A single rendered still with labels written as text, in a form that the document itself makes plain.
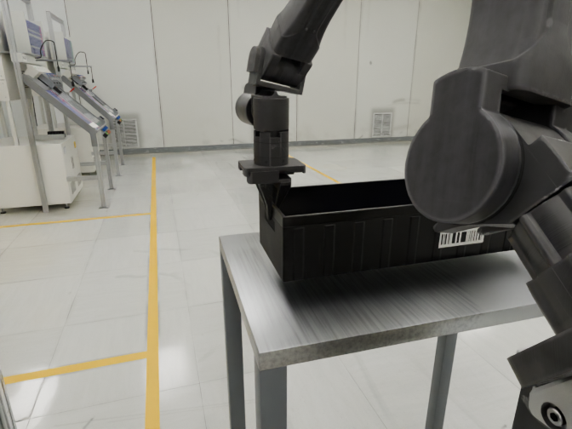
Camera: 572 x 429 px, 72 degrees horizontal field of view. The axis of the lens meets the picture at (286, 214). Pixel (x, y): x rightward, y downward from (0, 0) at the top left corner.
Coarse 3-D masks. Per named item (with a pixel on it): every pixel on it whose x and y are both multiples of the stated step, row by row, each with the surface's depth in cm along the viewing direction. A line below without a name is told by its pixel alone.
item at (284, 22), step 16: (304, 0) 51; (320, 0) 50; (336, 0) 50; (288, 16) 54; (304, 16) 52; (320, 16) 52; (272, 32) 57; (288, 32) 54; (304, 32) 54; (320, 32) 54; (272, 48) 56; (288, 48) 55; (304, 48) 56; (272, 64) 57; (288, 64) 59; (304, 64) 59; (272, 80) 60; (288, 80) 61
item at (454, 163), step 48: (480, 0) 28; (528, 0) 25; (480, 48) 27; (528, 48) 24; (432, 96) 27; (480, 96) 24; (528, 96) 26; (432, 144) 27; (480, 144) 24; (432, 192) 26; (480, 192) 23
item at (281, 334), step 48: (240, 240) 92; (240, 288) 70; (288, 288) 70; (336, 288) 70; (384, 288) 70; (432, 288) 70; (480, 288) 70; (528, 288) 70; (240, 336) 100; (288, 336) 57; (336, 336) 57; (384, 336) 59; (432, 336) 61; (240, 384) 104; (432, 384) 129
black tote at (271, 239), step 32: (288, 192) 77; (320, 192) 79; (352, 192) 81; (384, 192) 84; (288, 224) 61; (320, 224) 63; (352, 224) 64; (384, 224) 66; (416, 224) 68; (288, 256) 63; (320, 256) 65; (352, 256) 66; (384, 256) 68; (416, 256) 70; (448, 256) 72
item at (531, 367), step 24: (528, 216) 22; (552, 216) 21; (528, 240) 23; (552, 240) 21; (528, 264) 24; (552, 264) 21; (552, 288) 21; (552, 312) 21; (552, 336) 19; (528, 360) 20; (552, 360) 19; (528, 384) 20
